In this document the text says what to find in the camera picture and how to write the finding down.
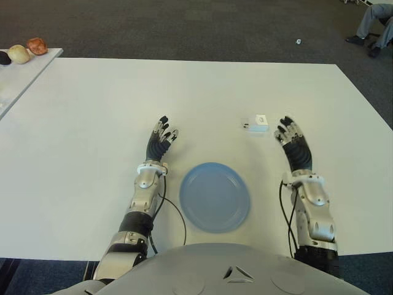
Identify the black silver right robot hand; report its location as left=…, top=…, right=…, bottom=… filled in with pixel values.
left=273, top=116, right=314, bottom=171

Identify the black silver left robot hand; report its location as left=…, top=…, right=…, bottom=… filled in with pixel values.
left=143, top=115, right=181, bottom=162

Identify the white plug charger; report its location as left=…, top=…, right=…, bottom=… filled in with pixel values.
left=240, top=114, right=270, bottom=133

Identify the blue plastic plate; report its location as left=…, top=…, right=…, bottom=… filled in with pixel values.
left=179, top=162, right=252, bottom=234

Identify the grey robot torso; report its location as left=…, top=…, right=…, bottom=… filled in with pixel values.
left=61, top=242, right=393, bottom=295

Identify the black office chair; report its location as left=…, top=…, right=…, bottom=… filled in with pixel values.
left=365, top=15, right=393, bottom=47

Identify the seated person in jeans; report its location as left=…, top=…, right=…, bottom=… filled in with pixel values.
left=345, top=0, right=393, bottom=58

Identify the red-brown bread roll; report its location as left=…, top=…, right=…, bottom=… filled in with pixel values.
left=26, top=37, right=49, bottom=55

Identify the beige bread roll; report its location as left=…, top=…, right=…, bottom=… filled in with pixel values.
left=7, top=44, right=31, bottom=65

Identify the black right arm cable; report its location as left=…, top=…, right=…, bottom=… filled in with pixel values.
left=278, top=179, right=298, bottom=258

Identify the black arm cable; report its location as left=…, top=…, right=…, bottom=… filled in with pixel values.
left=278, top=179, right=298, bottom=258
left=149, top=171, right=187, bottom=256

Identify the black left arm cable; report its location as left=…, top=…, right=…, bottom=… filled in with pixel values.
left=149, top=171, right=187, bottom=256

